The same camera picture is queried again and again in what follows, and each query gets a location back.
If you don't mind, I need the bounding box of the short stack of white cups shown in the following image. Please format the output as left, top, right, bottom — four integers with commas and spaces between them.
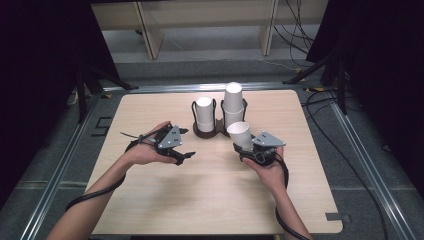
195, 96, 217, 134

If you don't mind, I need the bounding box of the long black floor cable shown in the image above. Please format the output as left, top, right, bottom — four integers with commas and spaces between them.
300, 89, 390, 240

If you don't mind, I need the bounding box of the black stand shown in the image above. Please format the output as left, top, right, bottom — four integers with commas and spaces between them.
282, 46, 350, 116
75, 63, 140, 124

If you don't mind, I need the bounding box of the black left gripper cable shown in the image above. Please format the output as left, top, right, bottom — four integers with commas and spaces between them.
64, 130, 162, 213

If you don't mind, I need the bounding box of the tall stack of white cups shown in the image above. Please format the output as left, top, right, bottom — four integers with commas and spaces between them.
221, 81, 246, 134

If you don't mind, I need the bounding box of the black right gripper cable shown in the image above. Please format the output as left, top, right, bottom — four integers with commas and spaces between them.
274, 155, 312, 240

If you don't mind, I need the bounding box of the single white paper cup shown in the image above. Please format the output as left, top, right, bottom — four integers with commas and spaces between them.
226, 121, 255, 152

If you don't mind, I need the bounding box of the person's right hand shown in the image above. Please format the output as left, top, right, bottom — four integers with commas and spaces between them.
242, 146, 290, 197

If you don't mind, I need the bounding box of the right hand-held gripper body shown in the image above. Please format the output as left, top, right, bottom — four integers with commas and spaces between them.
237, 130, 287, 168

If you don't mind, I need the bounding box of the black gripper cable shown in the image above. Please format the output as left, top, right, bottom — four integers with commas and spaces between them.
274, 155, 312, 240
64, 130, 162, 213

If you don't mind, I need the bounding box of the black curtain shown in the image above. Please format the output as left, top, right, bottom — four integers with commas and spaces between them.
0, 0, 122, 209
305, 0, 424, 189

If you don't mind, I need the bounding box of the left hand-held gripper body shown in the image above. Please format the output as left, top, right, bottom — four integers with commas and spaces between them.
152, 124, 186, 167

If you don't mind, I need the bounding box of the pale wooden bench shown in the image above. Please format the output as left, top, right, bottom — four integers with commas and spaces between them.
91, 0, 329, 61

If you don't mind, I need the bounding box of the bundle of black floor cables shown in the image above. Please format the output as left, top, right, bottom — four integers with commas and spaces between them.
273, 0, 317, 68

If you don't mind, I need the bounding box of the dark brown double cup holder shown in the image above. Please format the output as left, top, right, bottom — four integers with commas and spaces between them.
190, 98, 249, 139

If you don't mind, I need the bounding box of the person's left hand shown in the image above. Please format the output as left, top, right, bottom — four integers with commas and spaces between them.
122, 120, 178, 167

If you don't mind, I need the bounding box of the aluminium floor rail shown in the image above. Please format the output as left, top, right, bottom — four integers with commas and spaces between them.
19, 91, 105, 240
328, 96, 418, 240
102, 81, 303, 95

